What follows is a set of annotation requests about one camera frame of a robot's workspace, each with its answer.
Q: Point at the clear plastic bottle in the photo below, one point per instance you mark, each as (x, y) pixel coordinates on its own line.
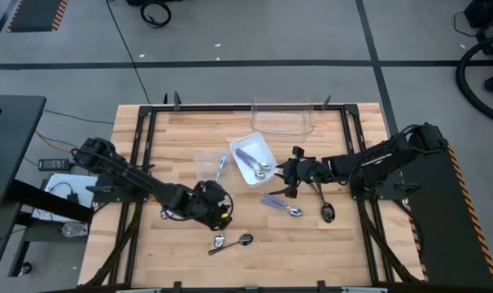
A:
(73, 230)

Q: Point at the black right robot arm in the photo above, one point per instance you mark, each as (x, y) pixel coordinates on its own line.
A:
(376, 160)

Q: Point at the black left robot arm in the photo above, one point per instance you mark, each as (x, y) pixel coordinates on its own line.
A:
(128, 173)

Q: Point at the black mat with hazard stripes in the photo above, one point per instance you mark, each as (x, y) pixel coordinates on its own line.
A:
(446, 244)
(35, 14)

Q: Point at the black desk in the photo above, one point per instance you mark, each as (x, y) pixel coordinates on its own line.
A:
(10, 134)

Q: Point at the black equipment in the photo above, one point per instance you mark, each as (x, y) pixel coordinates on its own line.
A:
(490, 12)

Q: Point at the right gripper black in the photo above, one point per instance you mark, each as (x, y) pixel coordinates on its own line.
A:
(309, 171)

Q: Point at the white plastic bin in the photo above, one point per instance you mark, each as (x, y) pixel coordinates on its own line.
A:
(250, 142)

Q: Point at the large clear plastic container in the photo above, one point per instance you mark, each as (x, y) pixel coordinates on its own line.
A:
(279, 118)

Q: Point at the small clear plastic container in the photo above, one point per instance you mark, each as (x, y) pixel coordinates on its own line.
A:
(208, 163)

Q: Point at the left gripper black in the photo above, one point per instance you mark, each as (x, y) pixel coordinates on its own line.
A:
(212, 203)

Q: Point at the black power adapter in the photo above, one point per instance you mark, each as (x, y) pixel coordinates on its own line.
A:
(53, 164)

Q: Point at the black caster wheel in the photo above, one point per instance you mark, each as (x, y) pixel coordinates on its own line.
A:
(26, 268)

